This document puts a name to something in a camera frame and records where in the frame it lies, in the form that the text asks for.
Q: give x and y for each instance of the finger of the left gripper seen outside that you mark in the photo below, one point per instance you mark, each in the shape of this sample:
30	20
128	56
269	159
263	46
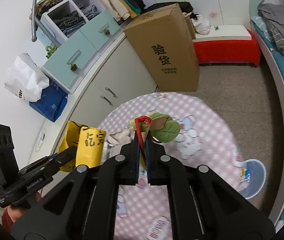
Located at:
64	160

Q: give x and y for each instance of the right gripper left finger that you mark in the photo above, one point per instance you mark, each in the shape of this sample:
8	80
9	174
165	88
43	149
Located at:
84	204

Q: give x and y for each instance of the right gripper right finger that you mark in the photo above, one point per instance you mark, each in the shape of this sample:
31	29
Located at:
202	205

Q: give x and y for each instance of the beige paper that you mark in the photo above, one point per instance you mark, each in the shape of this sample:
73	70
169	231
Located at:
114	142

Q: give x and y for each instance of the green brown paper bag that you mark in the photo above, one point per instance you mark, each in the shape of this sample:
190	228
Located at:
162	127

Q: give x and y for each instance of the clear plastic trash bin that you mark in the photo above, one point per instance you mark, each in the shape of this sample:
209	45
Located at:
253	178

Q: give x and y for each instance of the person left hand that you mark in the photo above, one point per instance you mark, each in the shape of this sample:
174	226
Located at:
15	212

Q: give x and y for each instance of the blue shopping bag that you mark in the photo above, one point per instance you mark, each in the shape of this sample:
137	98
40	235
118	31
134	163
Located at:
52	102

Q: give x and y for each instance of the pink checkered tablecloth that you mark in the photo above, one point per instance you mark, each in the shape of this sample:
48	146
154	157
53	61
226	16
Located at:
204	139

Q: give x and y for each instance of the light blue drawer unit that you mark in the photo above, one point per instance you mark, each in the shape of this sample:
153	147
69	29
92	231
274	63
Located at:
70	63

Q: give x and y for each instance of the white curved cabinet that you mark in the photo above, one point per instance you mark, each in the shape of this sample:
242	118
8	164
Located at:
118	76

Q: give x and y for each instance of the grey metal pole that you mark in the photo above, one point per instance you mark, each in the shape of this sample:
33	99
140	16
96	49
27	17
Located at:
37	10

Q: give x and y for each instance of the tall cardboard box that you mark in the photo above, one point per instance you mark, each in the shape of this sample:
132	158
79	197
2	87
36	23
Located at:
163	41

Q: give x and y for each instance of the red storage bench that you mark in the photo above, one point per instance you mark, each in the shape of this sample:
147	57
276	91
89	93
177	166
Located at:
228	51

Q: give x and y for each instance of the white plastic bag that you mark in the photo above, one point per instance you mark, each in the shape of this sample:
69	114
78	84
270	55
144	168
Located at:
201	25

